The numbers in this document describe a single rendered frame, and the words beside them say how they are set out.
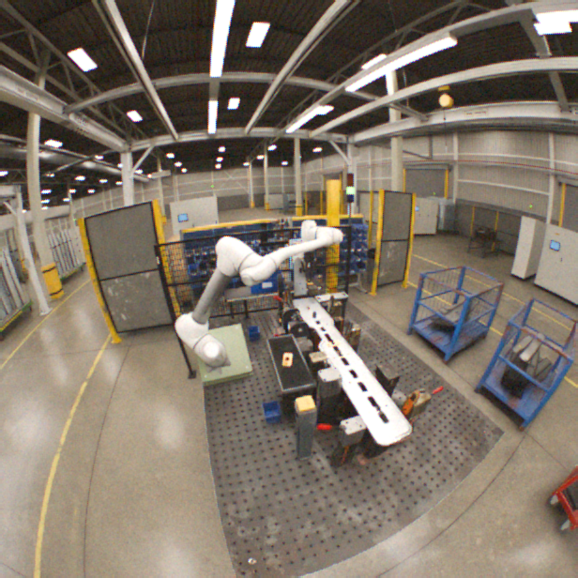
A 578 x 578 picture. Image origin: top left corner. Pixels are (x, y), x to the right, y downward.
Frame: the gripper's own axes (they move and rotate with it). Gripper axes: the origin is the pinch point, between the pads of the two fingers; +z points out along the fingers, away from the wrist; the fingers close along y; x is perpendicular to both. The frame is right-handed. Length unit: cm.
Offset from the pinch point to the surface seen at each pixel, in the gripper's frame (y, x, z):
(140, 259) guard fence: -186, 154, 5
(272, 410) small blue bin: -43, -64, 56
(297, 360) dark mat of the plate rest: -30, -72, 10
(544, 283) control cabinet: 778, 5, 102
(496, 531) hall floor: 84, -212, 125
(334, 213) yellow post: 47, 58, -40
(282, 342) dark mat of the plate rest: -33, -57, 10
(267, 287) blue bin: -25.9, 34.7, 19.3
